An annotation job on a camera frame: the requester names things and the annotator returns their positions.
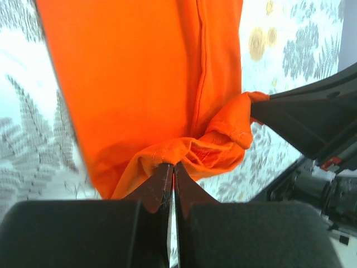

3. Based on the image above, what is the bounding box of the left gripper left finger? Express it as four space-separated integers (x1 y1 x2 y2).
1 164 171 267

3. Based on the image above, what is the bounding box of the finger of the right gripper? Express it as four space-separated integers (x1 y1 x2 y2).
270 63 357 100

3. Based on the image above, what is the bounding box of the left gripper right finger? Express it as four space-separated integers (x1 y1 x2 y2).
174 163 341 267

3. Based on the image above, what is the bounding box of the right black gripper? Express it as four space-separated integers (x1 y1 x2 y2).
251 92 356 232

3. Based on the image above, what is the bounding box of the orange t shirt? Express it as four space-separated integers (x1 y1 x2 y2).
36 1 269 199

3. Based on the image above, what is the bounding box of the floral table mat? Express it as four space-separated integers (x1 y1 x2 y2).
1 1 345 214

